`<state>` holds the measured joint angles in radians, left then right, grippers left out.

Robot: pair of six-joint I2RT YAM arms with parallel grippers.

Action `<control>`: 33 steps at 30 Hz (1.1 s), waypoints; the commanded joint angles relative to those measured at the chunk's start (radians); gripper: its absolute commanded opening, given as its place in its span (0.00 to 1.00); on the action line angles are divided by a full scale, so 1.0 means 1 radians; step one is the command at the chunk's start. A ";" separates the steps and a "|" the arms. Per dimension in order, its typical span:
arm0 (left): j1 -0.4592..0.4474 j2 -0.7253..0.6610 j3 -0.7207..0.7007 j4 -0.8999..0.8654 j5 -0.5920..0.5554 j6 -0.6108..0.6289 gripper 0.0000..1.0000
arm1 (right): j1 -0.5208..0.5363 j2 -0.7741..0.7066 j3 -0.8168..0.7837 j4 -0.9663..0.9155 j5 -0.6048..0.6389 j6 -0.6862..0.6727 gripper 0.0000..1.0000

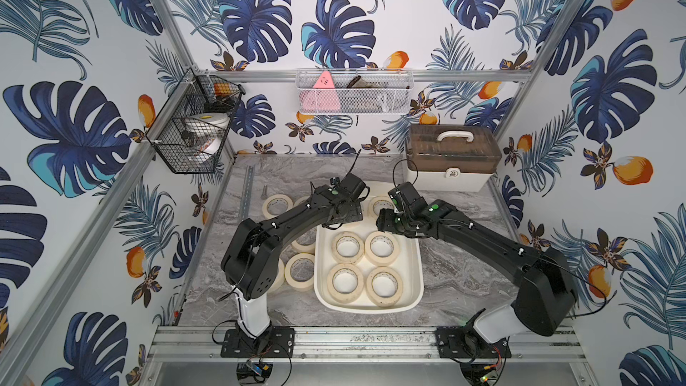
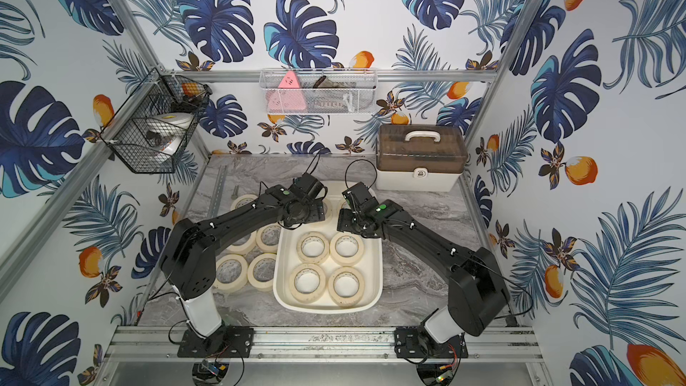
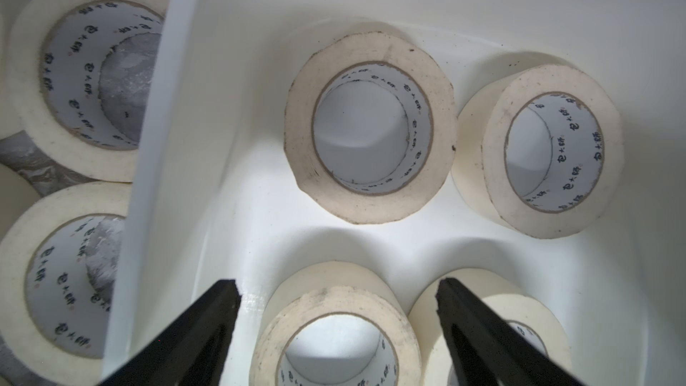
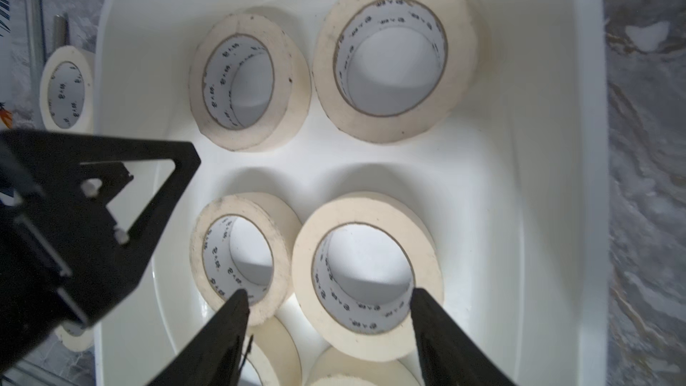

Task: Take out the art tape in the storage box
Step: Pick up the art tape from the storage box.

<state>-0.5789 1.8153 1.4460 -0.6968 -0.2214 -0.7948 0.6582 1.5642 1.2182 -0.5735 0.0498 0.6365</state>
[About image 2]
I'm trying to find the cream masking tape roll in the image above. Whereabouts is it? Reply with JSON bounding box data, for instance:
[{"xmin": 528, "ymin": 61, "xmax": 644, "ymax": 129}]
[
  {"xmin": 230, "ymin": 194, "xmax": 257, "ymax": 210},
  {"xmin": 328, "ymin": 266, "xmax": 366, "ymax": 307},
  {"xmin": 226, "ymin": 232, "xmax": 257, "ymax": 256},
  {"xmin": 330, "ymin": 232, "xmax": 366, "ymax": 266},
  {"xmin": 255, "ymin": 223, "xmax": 282, "ymax": 254},
  {"xmin": 289, "ymin": 263, "xmax": 327, "ymax": 304},
  {"xmin": 297, "ymin": 232, "xmax": 330, "ymax": 264},
  {"xmin": 214, "ymin": 254, "xmax": 248, "ymax": 295},
  {"xmin": 248, "ymin": 253, "xmax": 277, "ymax": 292}
]

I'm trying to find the white plastic storage tray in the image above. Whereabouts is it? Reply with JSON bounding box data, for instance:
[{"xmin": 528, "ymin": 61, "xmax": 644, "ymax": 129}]
[{"xmin": 273, "ymin": 180, "xmax": 383, "ymax": 315}]

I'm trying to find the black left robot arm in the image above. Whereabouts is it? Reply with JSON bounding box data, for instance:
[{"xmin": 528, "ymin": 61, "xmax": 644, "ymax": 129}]
[{"xmin": 159, "ymin": 173, "xmax": 328, "ymax": 358}]

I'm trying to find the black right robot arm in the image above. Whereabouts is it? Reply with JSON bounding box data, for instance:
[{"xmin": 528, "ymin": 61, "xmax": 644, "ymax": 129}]
[{"xmin": 337, "ymin": 182, "xmax": 510, "ymax": 358}]

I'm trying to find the brown lidded storage box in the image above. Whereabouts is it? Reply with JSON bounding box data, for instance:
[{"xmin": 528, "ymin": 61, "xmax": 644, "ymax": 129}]
[{"xmin": 375, "ymin": 124, "xmax": 468, "ymax": 192}]

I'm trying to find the pink triangular object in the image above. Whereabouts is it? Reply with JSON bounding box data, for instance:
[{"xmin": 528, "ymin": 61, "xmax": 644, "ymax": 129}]
[{"xmin": 266, "ymin": 71, "xmax": 307, "ymax": 114}]

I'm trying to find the white object in basket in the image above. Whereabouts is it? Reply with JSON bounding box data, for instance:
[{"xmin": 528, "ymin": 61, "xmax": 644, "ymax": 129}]
[{"xmin": 145, "ymin": 113, "xmax": 193, "ymax": 161}]

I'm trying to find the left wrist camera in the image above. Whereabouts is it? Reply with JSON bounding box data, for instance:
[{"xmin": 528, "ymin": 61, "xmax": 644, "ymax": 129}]
[{"xmin": 289, "ymin": 173, "xmax": 325, "ymax": 203}]

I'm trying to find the white mesh wall basket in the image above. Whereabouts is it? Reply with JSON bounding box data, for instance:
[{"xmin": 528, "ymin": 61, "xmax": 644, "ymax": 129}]
[{"xmin": 259, "ymin": 68, "xmax": 378, "ymax": 115}]

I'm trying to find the black wire basket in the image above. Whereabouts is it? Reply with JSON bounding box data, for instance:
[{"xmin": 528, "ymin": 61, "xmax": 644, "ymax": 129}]
[{"xmin": 100, "ymin": 69, "xmax": 212, "ymax": 174}]

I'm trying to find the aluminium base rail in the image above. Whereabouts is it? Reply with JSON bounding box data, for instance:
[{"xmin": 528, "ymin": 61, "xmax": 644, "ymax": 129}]
[{"xmin": 105, "ymin": 327, "xmax": 543, "ymax": 364}]

